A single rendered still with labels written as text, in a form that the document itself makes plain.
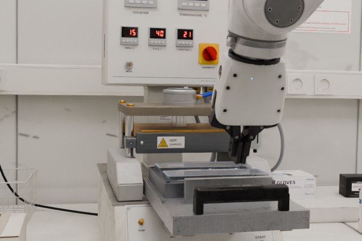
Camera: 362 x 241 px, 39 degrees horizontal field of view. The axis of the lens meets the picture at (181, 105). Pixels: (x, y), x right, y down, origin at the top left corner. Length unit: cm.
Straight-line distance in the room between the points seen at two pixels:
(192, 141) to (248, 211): 35
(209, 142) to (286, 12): 56
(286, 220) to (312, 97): 105
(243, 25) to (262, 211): 29
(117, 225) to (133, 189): 8
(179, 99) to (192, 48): 22
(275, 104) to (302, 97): 107
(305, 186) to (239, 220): 91
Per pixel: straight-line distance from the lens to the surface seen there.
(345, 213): 164
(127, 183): 101
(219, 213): 79
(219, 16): 137
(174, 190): 88
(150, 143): 110
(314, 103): 190
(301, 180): 168
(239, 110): 74
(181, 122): 119
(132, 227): 101
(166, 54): 133
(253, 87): 73
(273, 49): 71
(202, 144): 112
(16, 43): 176
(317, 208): 160
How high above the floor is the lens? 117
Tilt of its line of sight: 3 degrees down
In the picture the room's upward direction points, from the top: 1 degrees clockwise
